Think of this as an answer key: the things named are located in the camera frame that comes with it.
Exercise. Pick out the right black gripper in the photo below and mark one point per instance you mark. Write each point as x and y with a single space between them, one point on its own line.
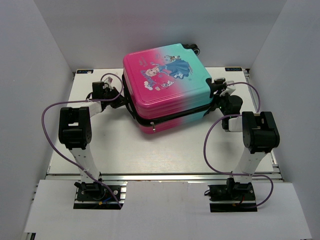
223 95

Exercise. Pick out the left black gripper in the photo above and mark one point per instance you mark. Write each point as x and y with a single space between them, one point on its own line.
118 102

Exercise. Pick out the teal suitcase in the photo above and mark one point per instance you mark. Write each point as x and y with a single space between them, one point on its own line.
168 86

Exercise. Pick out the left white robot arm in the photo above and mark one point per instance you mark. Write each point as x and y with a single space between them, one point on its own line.
75 132

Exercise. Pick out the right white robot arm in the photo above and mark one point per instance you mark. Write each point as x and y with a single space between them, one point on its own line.
259 134

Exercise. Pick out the right blue table label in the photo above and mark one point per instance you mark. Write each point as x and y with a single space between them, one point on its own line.
233 69

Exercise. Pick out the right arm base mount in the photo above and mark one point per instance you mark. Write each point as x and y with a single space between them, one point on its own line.
227 199

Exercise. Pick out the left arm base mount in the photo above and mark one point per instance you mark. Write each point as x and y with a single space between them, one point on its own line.
93 196

